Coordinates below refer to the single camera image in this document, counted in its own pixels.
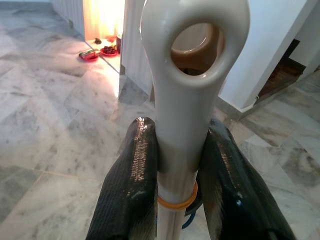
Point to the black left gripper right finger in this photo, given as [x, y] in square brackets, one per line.
[232, 195]

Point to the dark wooden staircase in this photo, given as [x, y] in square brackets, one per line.
[282, 75]

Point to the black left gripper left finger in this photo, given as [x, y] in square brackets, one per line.
[130, 187]

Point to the red offering plate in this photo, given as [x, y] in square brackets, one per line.
[108, 51]
[88, 55]

